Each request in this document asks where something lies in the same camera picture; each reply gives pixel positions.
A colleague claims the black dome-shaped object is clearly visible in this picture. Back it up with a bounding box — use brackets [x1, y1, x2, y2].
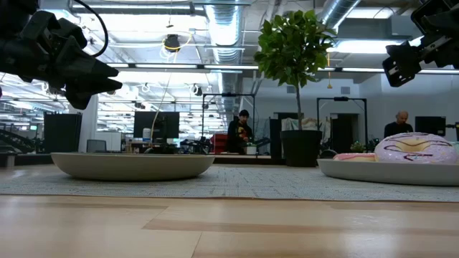
[318, 148, 341, 161]

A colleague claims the large purple donut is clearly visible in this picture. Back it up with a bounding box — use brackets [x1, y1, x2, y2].
[374, 132, 459, 165]

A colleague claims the large pink donut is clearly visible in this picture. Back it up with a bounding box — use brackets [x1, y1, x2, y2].
[332, 153, 377, 162]

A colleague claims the silver ventilation duct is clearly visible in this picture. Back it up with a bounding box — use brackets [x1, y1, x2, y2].
[317, 0, 361, 32]
[203, 0, 245, 65]

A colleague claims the black partition panel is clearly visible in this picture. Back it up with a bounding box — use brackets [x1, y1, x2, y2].
[43, 111, 83, 154]

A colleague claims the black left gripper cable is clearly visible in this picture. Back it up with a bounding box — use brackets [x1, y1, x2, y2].
[73, 0, 109, 58]

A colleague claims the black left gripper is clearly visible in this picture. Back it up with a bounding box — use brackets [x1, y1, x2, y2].
[0, 0, 123, 110]

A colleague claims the black computer monitor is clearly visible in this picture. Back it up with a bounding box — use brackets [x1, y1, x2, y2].
[133, 110, 180, 140]
[415, 115, 448, 138]

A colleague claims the black metal stand frame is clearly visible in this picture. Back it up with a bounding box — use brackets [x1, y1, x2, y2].
[202, 92, 257, 151]
[316, 96, 369, 156]

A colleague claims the grey round plate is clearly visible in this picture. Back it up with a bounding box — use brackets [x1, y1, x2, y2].
[317, 158, 459, 187]

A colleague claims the person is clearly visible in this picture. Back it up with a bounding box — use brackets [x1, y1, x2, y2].
[383, 110, 415, 139]
[226, 109, 254, 155]

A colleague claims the grey woven placemat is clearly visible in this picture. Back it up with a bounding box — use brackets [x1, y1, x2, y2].
[0, 165, 459, 204]

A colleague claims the red cabinet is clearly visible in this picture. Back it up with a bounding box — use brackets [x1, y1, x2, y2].
[210, 133, 229, 154]

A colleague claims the beige ceramic bowl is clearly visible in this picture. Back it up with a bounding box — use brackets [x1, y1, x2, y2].
[50, 152, 216, 181]

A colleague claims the grey office chair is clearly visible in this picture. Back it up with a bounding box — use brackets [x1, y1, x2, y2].
[86, 138, 108, 153]

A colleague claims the green plant in black pot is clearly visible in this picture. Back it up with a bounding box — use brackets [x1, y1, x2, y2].
[253, 9, 337, 168]

